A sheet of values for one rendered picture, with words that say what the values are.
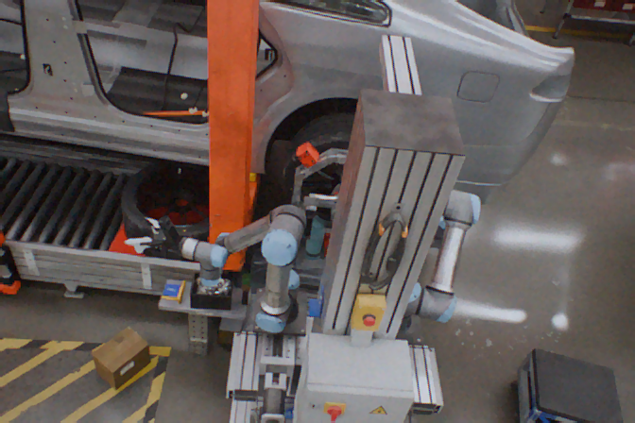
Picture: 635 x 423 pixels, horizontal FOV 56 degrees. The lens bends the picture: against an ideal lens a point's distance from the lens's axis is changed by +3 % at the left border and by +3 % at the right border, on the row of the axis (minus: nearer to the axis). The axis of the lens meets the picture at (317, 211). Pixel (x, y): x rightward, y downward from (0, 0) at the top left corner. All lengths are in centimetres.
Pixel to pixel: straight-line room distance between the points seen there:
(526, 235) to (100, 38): 314
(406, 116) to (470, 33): 132
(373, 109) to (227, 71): 87
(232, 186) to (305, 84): 63
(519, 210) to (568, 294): 78
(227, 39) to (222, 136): 44
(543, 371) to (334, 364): 162
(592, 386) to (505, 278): 101
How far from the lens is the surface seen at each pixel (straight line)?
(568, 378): 337
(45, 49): 318
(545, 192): 494
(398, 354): 200
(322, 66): 281
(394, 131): 147
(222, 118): 239
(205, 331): 318
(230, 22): 217
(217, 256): 215
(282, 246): 193
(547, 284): 422
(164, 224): 216
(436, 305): 243
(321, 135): 292
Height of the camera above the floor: 287
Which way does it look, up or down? 44 degrees down
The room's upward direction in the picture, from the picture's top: 10 degrees clockwise
